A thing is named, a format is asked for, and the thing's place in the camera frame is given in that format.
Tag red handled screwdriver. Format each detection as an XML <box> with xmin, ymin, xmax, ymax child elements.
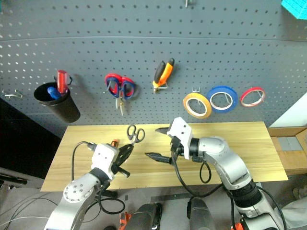
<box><xmin>56</xmin><ymin>69</ymin><xmax>70</xmax><ymax>94</ymax></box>

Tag black scissors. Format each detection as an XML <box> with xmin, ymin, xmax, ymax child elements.
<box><xmin>126</xmin><ymin>124</ymin><xmax>146</xmax><ymax>146</ymax></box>

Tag grey metal pegboard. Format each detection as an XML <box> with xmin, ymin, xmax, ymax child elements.
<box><xmin>0</xmin><ymin>0</ymin><xmax>307</xmax><ymax>139</ymax></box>

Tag blue tape roll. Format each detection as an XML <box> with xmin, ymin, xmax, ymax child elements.
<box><xmin>206</xmin><ymin>86</ymin><xmax>239</xmax><ymax>114</ymax></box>

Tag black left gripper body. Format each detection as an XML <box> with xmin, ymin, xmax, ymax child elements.
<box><xmin>111</xmin><ymin>153</ymin><xmax>131</xmax><ymax>179</ymax></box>

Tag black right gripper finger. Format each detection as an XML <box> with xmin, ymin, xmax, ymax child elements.
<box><xmin>155</xmin><ymin>126</ymin><xmax>174</xmax><ymax>137</ymax></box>
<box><xmin>144</xmin><ymin>152</ymin><xmax>173</xmax><ymax>164</ymax></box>

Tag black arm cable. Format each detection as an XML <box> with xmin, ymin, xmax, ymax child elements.
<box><xmin>170</xmin><ymin>143</ymin><xmax>224</xmax><ymax>198</ymax></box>
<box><xmin>71</xmin><ymin>140</ymin><xmax>126</xmax><ymax>215</ymax></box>

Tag red and blue scissors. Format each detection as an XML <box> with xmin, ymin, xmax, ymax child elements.
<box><xmin>104</xmin><ymin>72</ymin><xmax>135</xmax><ymax>116</ymax></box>

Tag yellow tape roll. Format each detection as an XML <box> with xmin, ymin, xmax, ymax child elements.
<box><xmin>183</xmin><ymin>92</ymin><xmax>213</xmax><ymax>119</ymax></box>

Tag cardboard box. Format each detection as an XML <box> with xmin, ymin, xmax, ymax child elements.
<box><xmin>267</xmin><ymin>126</ymin><xmax>307</xmax><ymax>176</ymax></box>

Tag orange and black pliers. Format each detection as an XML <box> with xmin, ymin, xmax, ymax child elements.
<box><xmin>152</xmin><ymin>57</ymin><xmax>175</xmax><ymax>94</ymax></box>

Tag bare metal pegboard hook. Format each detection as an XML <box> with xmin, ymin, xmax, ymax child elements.
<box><xmin>2</xmin><ymin>89</ymin><xmax>24</xmax><ymax>100</ymax></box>

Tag teal box corner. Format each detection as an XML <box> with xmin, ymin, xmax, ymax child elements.
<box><xmin>281</xmin><ymin>0</ymin><xmax>307</xmax><ymax>20</ymax></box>

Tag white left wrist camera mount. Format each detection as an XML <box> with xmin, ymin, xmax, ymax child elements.
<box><xmin>91</xmin><ymin>143</ymin><xmax>120</xmax><ymax>180</ymax></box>

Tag white floor cable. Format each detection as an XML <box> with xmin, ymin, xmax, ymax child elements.
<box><xmin>0</xmin><ymin>193</ymin><xmax>59</xmax><ymax>230</ymax></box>

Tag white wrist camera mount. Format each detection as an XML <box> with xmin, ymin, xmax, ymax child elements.
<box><xmin>91</xmin><ymin>143</ymin><xmax>120</xmax><ymax>180</ymax></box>
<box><xmin>166</xmin><ymin>116</ymin><xmax>193</xmax><ymax>160</ymax></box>

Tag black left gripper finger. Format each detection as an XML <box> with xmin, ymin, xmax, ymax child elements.
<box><xmin>116</xmin><ymin>145</ymin><xmax>135</xmax><ymax>166</ymax></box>
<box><xmin>118</xmin><ymin>144</ymin><xmax>134</xmax><ymax>159</ymax></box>

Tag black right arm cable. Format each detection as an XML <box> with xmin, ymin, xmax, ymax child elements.
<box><xmin>170</xmin><ymin>143</ymin><xmax>224</xmax><ymax>198</ymax></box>

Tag blue handled screwdriver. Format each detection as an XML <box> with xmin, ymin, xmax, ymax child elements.
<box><xmin>47</xmin><ymin>86</ymin><xmax>62</xmax><ymax>101</ymax></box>

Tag black plastic cup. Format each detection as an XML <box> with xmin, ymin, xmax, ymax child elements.
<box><xmin>33</xmin><ymin>82</ymin><xmax>81</xmax><ymax>124</ymax></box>

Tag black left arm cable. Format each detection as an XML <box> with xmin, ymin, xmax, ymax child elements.
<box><xmin>71</xmin><ymin>140</ymin><xmax>126</xmax><ymax>215</ymax></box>

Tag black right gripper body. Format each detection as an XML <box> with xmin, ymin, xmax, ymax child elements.
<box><xmin>169</xmin><ymin>135</ymin><xmax>185</xmax><ymax>166</ymax></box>

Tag red tape roll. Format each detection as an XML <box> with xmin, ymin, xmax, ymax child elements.
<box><xmin>240</xmin><ymin>86</ymin><xmax>266</xmax><ymax>108</ymax></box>

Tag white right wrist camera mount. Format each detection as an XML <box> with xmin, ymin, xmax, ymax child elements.
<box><xmin>166</xmin><ymin>116</ymin><xmax>193</xmax><ymax>160</ymax></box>

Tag dark rounded shape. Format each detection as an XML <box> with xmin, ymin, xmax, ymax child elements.
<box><xmin>186</xmin><ymin>197</ymin><xmax>217</xmax><ymax>230</ymax></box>
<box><xmin>132</xmin><ymin>202</ymin><xmax>164</xmax><ymax>230</ymax></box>

